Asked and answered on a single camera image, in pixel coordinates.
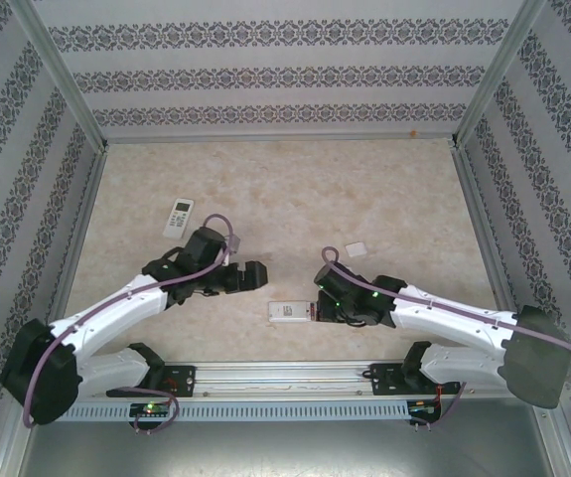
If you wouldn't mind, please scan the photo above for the white remote with back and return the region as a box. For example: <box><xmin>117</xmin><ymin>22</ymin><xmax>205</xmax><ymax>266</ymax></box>
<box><xmin>267</xmin><ymin>299</ymin><xmax>317</xmax><ymax>325</ymax></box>

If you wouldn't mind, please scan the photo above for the white remote with buttons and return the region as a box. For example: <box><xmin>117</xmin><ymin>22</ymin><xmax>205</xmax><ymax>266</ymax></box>
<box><xmin>162</xmin><ymin>198</ymin><xmax>196</xmax><ymax>239</ymax></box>

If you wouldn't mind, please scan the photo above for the metal base sheet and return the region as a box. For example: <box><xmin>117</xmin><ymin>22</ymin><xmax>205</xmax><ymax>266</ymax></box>
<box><xmin>0</xmin><ymin>397</ymin><xmax>571</xmax><ymax>477</ymax></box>

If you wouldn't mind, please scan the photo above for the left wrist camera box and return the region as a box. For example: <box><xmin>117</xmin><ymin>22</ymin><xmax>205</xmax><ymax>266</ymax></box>
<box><xmin>221</xmin><ymin>235</ymin><xmax>243</xmax><ymax>265</ymax></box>

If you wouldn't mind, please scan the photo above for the aluminium front rail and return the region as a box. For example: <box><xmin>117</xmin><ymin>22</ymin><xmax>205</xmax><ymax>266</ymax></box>
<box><xmin>80</xmin><ymin>361</ymin><xmax>557</xmax><ymax>398</ymax></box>

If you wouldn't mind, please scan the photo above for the aluminium rail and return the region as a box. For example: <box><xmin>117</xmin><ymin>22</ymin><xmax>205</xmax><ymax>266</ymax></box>
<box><xmin>80</xmin><ymin>361</ymin><xmax>557</xmax><ymax>398</ymax></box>
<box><xmin>41</xmin><ymin>148</ymin><xmax>110</xmax><ymax>364</ymax></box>
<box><xmin>100</xmin><ymin>129</ymin><xmax>460</xmax><ymax>146</ymax></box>
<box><xmin>453</xmin><ymin>143</ymin><xmax>534</xmax><ymax>359</ymax></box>

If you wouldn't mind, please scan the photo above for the aluminium left side rail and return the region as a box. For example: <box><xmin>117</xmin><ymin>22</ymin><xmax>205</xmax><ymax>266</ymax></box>
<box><xmin>41</xmin><ymin>148</ymin><xmax>110</xmax><ymax>364</ymax></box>

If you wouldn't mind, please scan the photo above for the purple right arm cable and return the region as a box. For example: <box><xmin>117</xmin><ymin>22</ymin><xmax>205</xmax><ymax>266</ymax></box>
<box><xmin>320</xmin><ymin>246</ymin><xmax>571</xmax><ymax>433</ymax></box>

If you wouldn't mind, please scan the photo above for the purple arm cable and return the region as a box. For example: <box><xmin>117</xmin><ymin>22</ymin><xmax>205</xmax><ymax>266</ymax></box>
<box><xmin>22</xmin><ymin>213</ymin><xmax>235</xmax><ymax>429</ymax></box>
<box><xmin>320</xmin><ymin>246</ymin><xmax>571</xmax><ymax>433</ymax></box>

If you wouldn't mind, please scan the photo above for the white slotted cable duct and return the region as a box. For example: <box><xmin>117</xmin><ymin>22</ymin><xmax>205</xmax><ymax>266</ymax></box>
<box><xmin>68</xmin><ymin>399</ymin><xmax>410</xmax><ymax>421</ymax></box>

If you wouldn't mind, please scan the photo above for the aluminium back rail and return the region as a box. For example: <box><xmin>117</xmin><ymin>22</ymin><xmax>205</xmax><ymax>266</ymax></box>
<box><xmin>100</xmin><ymin>129</ymin><xmax>460</xmax><ymax>146</ymax></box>

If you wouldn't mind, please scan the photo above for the aluminium right side rail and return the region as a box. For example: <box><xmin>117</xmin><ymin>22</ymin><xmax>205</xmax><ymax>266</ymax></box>
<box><xmin>453</xmin><ymin>143</ymin><xmax>534</xmax><ymax>359</ymax></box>

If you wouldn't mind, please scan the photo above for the short purple looped cable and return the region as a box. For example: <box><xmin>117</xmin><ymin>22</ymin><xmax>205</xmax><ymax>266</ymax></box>
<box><xmin>133</xmin><ymin>390</ymin><xmax>182</xmax><ymax>437</ymax></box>

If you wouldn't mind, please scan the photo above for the aluminium left corner post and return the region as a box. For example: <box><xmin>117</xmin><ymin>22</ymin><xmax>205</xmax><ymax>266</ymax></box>
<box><xmin>14</xmin><ymin>0</ymin><xmax>110</xmax><ymax>153</ymax></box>

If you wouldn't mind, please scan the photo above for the aluminium corner post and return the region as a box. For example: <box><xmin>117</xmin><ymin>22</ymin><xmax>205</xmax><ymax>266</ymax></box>
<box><xmin>14</xmin><ymin>0</ymin><xmax>110</xmax><ymax>153</ymax></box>
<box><xmin>453</xmin><ymin>0</ymin><xmax>549</xmax><ymax>148</ymax></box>

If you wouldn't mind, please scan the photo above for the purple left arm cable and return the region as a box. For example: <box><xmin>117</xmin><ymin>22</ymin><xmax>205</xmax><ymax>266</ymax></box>
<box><xmin>22</xmin><ymin>213</ymin><xmax>235</xmax><ymax>429</ymax></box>

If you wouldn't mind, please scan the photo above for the aluminium right corner post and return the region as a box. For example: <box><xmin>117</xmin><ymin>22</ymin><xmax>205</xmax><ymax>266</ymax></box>
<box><xmin>453</xmin><ymin>0</ymin><xmax>549</xmax><ymax>148</ymax></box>

